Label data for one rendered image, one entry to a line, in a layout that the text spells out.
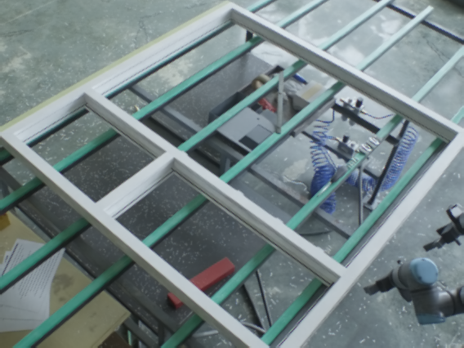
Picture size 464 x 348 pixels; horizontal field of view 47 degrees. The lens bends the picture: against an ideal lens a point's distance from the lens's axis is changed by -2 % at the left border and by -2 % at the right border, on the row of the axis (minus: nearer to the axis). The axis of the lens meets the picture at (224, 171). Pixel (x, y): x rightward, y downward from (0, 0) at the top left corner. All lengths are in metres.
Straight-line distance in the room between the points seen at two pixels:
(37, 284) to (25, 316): 0.14
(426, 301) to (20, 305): 1.46
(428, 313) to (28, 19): 3.84
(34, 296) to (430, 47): 3.85
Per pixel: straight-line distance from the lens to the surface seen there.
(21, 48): 4.48
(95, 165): 2.67
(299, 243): 2.01
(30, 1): 5.03
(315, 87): 3.05
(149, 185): 2.19
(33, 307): 2.22
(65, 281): 2.26
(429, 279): 1.93
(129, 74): 2.69
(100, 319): 2.16
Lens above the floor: 2.56
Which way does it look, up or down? 48 degrees down
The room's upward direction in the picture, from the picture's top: 7 degrees clockwise
